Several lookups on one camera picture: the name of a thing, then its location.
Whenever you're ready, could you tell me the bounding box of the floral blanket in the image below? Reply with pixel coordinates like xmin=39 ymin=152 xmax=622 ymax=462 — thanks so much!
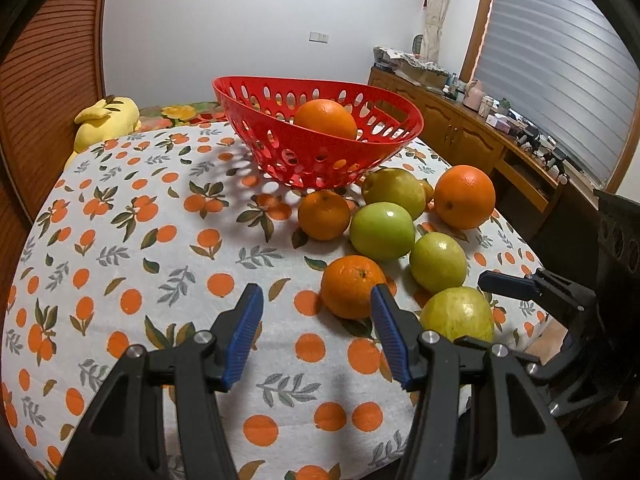
xmin=135 ymin=101 xmax=231 ymax=132

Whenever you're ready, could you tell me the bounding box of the pink container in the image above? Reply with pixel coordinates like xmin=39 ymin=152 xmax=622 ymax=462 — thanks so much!
xmin=463 ymin=80 xmax=485 ymax=109

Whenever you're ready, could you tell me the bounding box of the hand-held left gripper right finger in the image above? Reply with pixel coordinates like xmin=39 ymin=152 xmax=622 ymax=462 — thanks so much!
xmin=370 ymin=284 xmax=583 ymax=480

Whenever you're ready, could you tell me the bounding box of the wooden window frame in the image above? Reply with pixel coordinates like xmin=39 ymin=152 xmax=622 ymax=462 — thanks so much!
xmin=459 ymin=0 xmax=626 ymax=191

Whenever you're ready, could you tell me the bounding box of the pile of small desk items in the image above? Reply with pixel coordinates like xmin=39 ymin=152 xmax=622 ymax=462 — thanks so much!
xmin=477 ymin=95 xmax=573 ymax=183

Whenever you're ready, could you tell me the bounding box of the wooden cabinet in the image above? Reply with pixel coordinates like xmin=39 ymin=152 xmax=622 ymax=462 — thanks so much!
xmin=367 ymin=67 xmax=601 ymax=241

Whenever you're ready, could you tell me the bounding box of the red perforated plastic basket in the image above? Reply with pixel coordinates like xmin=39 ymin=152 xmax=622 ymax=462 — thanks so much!
xmin=212 ymin=76 xmax=425 ymax=191

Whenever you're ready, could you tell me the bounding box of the small orange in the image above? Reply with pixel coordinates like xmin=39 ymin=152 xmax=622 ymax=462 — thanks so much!
xmin=298 ymin=190 xmax=352 ymax=242
xmin=320 ymin=255 xmax=388 ymax=321

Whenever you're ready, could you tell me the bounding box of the wooden louvered wardrobe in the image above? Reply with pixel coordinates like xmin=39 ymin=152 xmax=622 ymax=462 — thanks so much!
xmin=0 ymin=0 xmax=113 ymax=241

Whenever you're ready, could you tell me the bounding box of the grey window blind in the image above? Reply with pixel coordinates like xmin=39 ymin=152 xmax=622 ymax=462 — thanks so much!
xmin=472 ymin=0 xmax=638 ymax=186

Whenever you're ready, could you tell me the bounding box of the large yellow-green pear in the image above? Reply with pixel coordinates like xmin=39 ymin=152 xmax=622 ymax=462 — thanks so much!
xmin=419 ymin=287 xmax=496 ymax=345

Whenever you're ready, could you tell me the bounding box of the beige curtain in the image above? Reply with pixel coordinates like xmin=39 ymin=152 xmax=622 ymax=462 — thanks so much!
xmin=417 ymin=0 xmax=458 ymax=68

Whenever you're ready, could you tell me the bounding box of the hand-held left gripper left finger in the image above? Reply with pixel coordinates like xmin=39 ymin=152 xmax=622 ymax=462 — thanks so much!
xmin=55 ymin=282 xmax=265 ymax=480

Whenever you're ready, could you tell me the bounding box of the yellow plush toy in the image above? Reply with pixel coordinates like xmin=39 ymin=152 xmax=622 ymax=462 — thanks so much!
xmin=64 ymin=95 xmax=141 ymax=171

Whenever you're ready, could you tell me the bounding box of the green apple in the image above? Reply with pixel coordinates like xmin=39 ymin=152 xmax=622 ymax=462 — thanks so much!
xmin=409 ymin=231 xmax=468 ymax=294
xmin=349 ymin=202 xmax=416 ymax=261

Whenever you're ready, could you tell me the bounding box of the orange print tablecloth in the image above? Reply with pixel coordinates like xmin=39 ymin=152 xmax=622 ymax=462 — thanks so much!
xmin=0 ymin=127 xmax=548 ymax=480

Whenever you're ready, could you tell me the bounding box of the large orange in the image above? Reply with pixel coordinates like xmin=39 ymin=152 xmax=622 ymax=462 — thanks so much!
xmin=293 ymin=99 xmax=358 ymax=141
xmin=433 ymin=164 xmax=497 ymax=231

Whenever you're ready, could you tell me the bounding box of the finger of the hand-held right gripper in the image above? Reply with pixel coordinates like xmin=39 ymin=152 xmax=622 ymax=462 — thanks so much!
xmin=454 ymin=336 xmax=546 ymax=378
xmin=477 ymin=268 xmax=598 ymax=328

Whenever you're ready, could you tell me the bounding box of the yellow-green apple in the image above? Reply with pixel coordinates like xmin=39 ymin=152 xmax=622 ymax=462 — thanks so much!
xmin=361 ymin=167 xmax=427 ymax=221

